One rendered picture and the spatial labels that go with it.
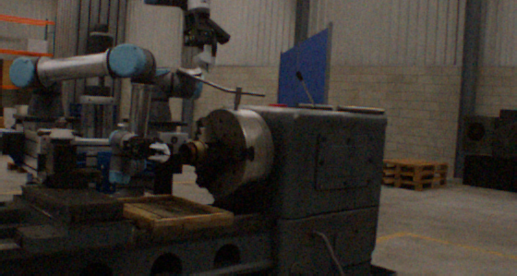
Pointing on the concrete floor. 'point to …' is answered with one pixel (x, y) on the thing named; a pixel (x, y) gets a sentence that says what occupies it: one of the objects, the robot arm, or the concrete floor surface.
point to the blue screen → (304, 58)
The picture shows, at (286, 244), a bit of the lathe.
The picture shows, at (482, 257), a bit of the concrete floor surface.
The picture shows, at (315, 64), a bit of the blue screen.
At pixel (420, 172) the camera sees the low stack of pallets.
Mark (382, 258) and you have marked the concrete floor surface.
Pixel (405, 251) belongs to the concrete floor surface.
